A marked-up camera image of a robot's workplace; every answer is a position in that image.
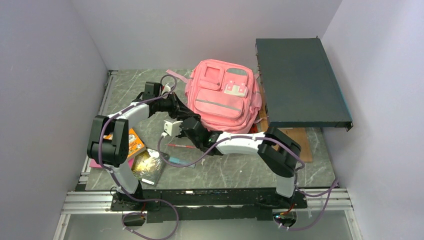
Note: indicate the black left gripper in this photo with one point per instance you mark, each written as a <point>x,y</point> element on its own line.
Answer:
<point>178,108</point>

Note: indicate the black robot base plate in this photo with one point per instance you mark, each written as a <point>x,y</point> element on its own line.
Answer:
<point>209,204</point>

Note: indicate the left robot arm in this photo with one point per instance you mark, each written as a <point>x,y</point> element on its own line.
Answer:
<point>108,142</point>

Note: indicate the dark green metal box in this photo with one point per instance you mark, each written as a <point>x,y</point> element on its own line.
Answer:
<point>300,86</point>

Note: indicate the light blue eraser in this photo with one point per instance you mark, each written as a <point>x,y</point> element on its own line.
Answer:
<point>177,162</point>

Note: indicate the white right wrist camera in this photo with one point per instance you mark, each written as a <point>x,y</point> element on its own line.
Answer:
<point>172,129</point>

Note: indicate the red pen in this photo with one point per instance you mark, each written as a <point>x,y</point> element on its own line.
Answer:
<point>181,146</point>

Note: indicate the orange book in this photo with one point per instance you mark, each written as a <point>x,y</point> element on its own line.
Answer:
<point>135,144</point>

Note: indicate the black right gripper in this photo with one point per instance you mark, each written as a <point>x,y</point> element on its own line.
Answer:
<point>182,133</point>

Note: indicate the wooden board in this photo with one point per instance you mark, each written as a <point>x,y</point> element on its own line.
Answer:
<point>299,135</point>

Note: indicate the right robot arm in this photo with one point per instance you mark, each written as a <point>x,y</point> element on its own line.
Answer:
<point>277,150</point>

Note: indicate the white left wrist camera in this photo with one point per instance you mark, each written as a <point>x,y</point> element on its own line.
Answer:
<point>166,89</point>

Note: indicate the aluminium frame rail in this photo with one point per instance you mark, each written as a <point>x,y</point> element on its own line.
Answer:
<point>99,202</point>

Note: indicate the pink student backpack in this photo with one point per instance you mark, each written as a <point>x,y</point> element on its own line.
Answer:
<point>225,95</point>

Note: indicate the shiny gold foil book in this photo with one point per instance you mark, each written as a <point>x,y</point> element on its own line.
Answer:
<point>148,166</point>

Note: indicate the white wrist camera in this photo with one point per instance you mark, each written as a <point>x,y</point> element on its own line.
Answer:
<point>166,89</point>
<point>172,129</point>

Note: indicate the pink book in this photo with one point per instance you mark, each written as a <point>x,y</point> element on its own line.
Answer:
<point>94,164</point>

